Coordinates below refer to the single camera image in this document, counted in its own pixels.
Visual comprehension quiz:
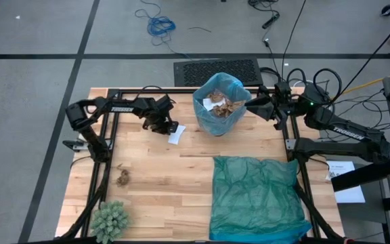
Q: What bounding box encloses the black power strip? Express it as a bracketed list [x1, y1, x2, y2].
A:
[261, 12, 281, 30]

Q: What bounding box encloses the long black floor cable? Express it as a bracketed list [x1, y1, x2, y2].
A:
[280, 0, 308, 81]
[337, 16, 390, 100]

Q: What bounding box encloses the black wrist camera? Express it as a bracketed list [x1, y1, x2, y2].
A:
[156, 94, 176, 111]
[274, 81, 293, 101]

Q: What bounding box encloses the large white paper sheet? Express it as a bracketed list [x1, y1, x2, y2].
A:
[167, 124, 187, 146]

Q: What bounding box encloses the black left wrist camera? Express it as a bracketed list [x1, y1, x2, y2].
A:
[156, 94, 176, 111]

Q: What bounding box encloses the large brown paper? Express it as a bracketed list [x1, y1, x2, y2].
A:
[213, 100, 246, 119]

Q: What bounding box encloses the small white paper scrap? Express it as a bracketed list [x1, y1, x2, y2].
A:
[202, 97, 227, 113]

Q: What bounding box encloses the black flat bar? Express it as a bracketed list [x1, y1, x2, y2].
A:
[330, 154, 390, 192]

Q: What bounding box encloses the white printed paper sheet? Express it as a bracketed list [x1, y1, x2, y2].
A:
[325, 160, 366, 205]

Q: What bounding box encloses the yellow floor cable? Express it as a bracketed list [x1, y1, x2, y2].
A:
[342, 70, 390, 96]

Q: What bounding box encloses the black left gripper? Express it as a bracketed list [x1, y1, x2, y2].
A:
[142, 100, 179, 136]

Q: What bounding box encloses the green trash bag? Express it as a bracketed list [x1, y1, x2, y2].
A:
[209, 155, 313, 243]

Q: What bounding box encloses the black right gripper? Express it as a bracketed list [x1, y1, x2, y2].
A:
[244, 94, 304, 131]

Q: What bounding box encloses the light blue bin liner bag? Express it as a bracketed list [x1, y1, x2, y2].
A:
[192, 71, 253, 137]

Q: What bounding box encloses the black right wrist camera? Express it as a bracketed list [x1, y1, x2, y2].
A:
[274, 81, 293, 101]

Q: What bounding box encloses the blue coiled cable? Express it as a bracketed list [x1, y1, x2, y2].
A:
[134, 0, 196, 60]

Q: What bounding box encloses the green artificial succulent plant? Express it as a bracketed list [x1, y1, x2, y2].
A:
[89, 200, 131, 244]

